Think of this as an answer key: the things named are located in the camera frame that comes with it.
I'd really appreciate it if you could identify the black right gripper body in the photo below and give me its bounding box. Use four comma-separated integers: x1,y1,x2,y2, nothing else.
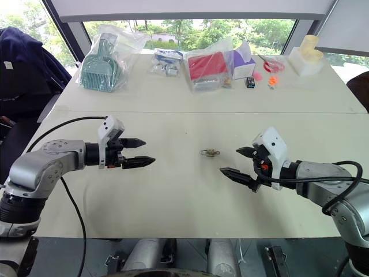
250,144,274,193

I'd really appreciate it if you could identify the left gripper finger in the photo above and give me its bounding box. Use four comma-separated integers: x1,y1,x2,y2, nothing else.
119,137,147,149
121,156,157,170

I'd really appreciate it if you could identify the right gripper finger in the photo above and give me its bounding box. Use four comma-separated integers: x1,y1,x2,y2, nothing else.
235,146,257,159
219,167,257,188

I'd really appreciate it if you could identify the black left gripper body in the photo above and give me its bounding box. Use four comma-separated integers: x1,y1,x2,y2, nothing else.
104,138,126,170

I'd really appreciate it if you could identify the small orange object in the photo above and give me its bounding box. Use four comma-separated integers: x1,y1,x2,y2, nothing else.
267,76,283,89

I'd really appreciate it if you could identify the teal plastic dustpan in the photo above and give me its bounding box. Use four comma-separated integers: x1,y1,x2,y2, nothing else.
80,39,122,94

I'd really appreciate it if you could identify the clear bag around red box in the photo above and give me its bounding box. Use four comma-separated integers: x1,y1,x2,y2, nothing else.
183,39,235,93

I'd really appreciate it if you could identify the silver rounded robot leg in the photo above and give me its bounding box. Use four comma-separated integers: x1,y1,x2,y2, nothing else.
206,238,240,277
122,238,171,272

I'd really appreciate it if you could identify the clear bag of small parts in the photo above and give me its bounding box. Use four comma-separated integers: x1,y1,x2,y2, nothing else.
148,47,185,78

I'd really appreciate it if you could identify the purple white tissue box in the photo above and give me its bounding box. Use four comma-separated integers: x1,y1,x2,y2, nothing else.
231,40,258,81

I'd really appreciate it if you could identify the red flat box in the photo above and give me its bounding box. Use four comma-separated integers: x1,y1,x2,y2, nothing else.
187,51,229,81

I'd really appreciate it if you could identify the green dustpan in bag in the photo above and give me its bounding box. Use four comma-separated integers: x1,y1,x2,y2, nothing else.
75,24,151,95

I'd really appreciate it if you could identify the black office chair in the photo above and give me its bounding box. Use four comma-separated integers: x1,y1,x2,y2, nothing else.
0,92,63,185

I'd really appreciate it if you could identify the white and yellow 3D print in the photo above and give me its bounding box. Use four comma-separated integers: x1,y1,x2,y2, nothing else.
288,46,326,78

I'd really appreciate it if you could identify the pale yellow pipe fitting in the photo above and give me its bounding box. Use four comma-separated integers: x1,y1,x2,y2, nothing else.
299,34,323,63

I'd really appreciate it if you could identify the dark blue jacket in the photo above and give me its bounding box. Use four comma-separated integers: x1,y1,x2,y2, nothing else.
0,26,73,118

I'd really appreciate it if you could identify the dark brown chair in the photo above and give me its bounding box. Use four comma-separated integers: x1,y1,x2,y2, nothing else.
345,71,369,114

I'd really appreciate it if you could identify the white roller blind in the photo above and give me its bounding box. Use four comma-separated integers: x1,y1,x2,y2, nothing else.
315,0,369,54
47,0,337,23

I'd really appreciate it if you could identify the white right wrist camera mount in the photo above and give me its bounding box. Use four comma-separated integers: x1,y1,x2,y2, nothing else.
251,126,289,192

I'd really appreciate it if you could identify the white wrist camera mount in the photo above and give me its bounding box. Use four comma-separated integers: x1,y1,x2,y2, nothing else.
97,115,125,170
251,126,289,192

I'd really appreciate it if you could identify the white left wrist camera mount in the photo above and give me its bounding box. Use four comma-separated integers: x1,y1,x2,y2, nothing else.
97,115,125,170

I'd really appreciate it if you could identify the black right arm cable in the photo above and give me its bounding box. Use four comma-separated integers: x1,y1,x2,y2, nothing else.
259,160,363,216

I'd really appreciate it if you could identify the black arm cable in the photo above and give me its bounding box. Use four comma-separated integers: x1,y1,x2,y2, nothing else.
25,115,110,277
259,160,363,216

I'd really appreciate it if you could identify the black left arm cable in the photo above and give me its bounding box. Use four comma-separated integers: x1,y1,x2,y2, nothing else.
25,115,110,277

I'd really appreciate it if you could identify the white cable tie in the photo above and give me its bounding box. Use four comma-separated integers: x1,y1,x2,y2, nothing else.
236,239,246,265

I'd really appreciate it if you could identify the black metal bracket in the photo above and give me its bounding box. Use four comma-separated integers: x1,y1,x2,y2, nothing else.
264,246,291,277

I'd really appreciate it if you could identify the red wire coil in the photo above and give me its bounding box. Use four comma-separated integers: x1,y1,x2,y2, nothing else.
257,54,286,73

